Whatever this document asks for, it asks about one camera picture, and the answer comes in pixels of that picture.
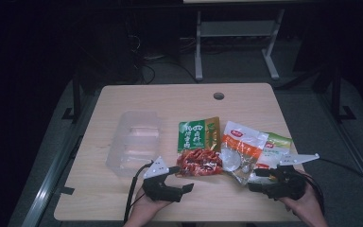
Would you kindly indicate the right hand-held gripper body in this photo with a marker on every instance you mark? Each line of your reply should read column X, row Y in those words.
column 288, row 186

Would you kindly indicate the white and green food packet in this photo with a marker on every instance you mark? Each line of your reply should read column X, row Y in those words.
column 279, row 143

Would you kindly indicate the person's left hand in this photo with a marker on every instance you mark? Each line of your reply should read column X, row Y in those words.
column 145, row 209

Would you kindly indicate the person's right hand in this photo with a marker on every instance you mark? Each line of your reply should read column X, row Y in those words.
column 307, row 208

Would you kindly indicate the green packet with red snacks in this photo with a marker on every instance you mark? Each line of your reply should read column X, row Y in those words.
column 197, row 142

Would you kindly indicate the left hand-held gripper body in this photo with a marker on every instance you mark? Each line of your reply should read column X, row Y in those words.
column 162, row 192

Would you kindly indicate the clear plastic container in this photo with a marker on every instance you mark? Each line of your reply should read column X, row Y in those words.
column 134, row 142

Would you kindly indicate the black table bracket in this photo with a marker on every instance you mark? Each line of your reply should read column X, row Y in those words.
column 66, row 190

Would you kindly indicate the white and orange food packet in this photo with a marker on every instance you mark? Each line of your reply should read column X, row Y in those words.
column 242, row 145

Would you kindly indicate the white metal stand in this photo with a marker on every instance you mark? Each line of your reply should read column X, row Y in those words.
column 236, row 28

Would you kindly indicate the black metal stand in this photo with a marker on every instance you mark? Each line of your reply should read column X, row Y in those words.
column 336, row 94
column 76, row 94

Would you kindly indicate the aluminium rail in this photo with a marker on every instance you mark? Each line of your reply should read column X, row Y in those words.
column 356, row 151
column 53, row 176

